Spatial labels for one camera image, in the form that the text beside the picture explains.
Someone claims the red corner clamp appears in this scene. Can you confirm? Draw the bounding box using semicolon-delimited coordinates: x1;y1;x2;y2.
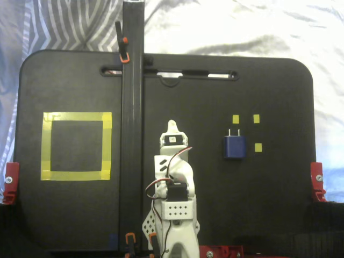
3;162;20;205
310;162;327;203

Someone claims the thin robot servo cable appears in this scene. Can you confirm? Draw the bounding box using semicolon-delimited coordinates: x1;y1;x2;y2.
167;146;194;180
160;219;173;257
145;178;174;201

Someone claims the red base bracket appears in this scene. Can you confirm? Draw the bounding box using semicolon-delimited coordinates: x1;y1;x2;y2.
198;244;245;258

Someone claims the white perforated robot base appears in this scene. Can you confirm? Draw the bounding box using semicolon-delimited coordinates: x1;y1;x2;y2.
141;209;201;250

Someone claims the yellow tape square outline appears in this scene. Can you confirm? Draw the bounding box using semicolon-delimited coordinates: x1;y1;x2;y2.
40;111;113;182

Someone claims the small orange clamp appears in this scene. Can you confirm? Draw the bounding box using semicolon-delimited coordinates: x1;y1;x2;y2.
125;232;138;257
148;232;160;257

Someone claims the long black bar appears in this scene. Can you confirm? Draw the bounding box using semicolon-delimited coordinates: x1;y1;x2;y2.
119;0;146;252

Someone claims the white gray patterned bed sheet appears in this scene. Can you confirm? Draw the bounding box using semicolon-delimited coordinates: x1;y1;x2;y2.
0;0;344;205

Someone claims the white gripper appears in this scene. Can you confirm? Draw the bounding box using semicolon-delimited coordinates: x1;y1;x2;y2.
154;119;195;200

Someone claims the blue charger block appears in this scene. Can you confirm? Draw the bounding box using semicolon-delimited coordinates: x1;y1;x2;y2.
223;128;248;160

